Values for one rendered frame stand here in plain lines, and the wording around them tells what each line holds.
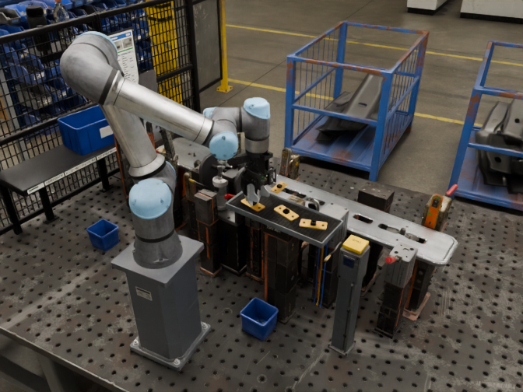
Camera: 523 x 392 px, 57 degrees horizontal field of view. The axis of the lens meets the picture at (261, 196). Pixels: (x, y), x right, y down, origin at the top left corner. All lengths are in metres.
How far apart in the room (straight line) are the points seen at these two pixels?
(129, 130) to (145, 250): 0.35
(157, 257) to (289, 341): 0.60
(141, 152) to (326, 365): 0.93
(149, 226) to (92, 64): 0.46
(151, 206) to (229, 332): 0.64
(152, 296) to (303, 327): 0.59
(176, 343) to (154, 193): 0.54
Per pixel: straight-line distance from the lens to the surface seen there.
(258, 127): 1.42
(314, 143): 4.17
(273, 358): 1.75
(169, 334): 1.65
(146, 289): 1.54
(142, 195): 1.40
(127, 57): 2.60
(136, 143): 1.46
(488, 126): 3.91
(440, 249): 1.79
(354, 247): 1.46
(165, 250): 1.47
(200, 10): 5.17
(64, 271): 2.20
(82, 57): 1.28
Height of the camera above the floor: 2.08
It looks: 34 degrees down
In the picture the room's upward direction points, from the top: straight up
